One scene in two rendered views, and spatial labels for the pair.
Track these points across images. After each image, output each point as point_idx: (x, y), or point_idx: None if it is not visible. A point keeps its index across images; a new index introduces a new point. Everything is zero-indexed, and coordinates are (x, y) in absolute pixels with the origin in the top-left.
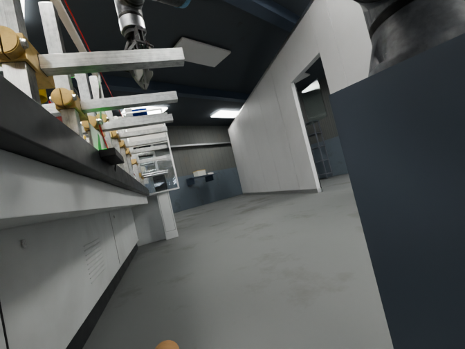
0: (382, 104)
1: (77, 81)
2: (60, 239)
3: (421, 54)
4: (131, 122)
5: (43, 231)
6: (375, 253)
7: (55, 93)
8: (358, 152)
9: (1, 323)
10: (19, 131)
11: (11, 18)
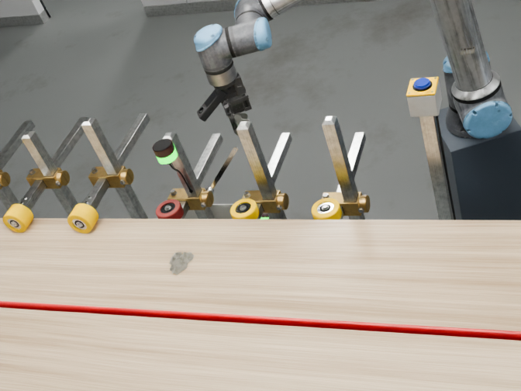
0: (471, 156)
1: (181, 160)
2: None
3: (485, 141)
4: (205, 170)
5: None
6: (462, 205)
7: (284, 202)
8: (460, 172)
9: None
10: None
11: (355, 186)
